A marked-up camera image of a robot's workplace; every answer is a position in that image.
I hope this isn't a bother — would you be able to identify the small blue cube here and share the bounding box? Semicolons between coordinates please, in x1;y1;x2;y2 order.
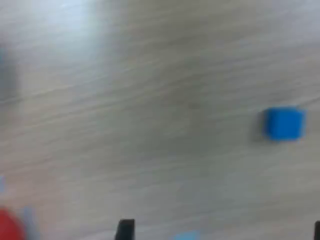
262;106;307;142

